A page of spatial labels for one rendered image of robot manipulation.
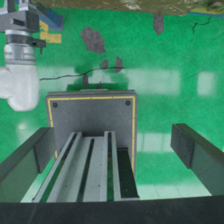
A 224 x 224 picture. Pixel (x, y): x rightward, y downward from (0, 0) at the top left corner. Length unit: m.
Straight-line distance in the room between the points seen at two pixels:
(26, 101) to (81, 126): 0.74
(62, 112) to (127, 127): 0.52
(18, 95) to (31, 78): 0.07
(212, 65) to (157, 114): 0.69
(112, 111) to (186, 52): 0.89
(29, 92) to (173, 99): 1.33
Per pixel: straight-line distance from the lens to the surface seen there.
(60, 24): 1.56
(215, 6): 0.85
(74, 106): 1.20
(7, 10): 0.63
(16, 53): 0.55
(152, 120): 1.61
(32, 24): 0.55
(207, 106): 1.80
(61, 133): 1.30
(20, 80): 0.54
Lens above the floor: 1.46
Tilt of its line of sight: 74 degrees down
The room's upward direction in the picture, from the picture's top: 176 degrees clockwise
